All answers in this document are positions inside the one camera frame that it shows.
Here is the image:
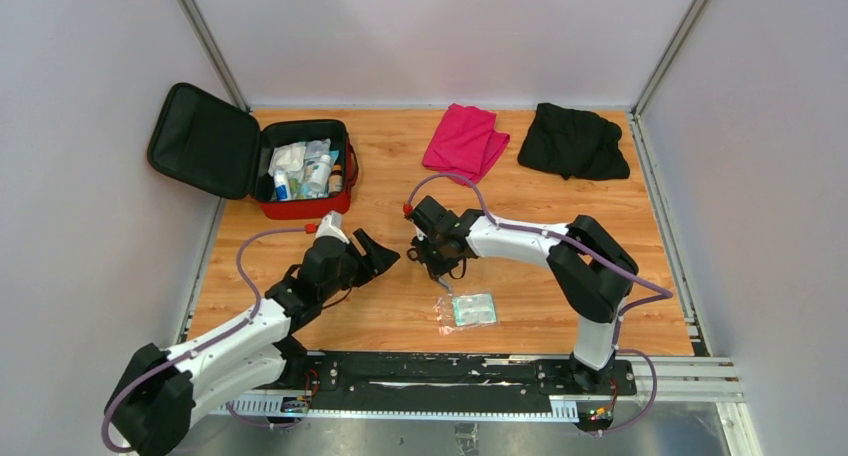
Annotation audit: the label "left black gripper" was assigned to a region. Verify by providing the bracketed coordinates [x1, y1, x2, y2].
[320, 228, 399, 301]

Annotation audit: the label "teal blister pack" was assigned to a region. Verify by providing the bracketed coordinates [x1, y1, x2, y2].
[434, 292, 498, 335]

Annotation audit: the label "red black medicine kit case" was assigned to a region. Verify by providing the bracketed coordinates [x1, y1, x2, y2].
[147, 82, 360, 220]

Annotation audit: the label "clear bag of swabs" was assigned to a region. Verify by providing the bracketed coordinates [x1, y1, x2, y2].
[303, 139, 331, 168]

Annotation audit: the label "blue labelled bandage roll bag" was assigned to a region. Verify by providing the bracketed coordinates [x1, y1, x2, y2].
[273, 170, 292, 202]

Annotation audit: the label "white gauze packet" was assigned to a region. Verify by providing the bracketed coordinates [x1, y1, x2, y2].
[268, 142, 307, 176]

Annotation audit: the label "black handled scissors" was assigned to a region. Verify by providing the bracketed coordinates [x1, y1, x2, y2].
[433, 275, 454, 295]

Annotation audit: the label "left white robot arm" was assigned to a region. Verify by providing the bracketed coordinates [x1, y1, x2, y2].
[100, 224, 400, 455]

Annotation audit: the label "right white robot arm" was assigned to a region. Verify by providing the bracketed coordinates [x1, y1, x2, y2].
[403, 196, 638, 394]

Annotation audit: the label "brown medicine bottle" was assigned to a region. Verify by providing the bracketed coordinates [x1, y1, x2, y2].
[327, 164, 345, 196]

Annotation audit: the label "white lotion bottle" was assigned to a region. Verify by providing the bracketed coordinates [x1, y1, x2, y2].
[304, 154, 333, 197]

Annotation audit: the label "pink folded cloth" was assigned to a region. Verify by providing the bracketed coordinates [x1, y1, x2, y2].
[422, 104, 511, 184]

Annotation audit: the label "black folded cloth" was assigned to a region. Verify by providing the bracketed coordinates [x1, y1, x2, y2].
[517, 103, 630, 181]

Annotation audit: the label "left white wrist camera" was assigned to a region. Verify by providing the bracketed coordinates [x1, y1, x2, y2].
[304, 211, 350, 244]

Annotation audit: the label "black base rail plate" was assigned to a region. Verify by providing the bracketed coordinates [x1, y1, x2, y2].
[263, 351, 637, 415]

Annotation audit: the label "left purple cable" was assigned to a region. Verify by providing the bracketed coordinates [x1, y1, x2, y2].
[100, 224, 313, 454]

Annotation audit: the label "purple cable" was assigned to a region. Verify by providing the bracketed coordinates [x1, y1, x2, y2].
[405, 172, 674, 434]
[100, 224, 313, 454]

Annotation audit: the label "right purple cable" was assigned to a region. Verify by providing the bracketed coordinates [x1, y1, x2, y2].
[405, 172, 674, 434]

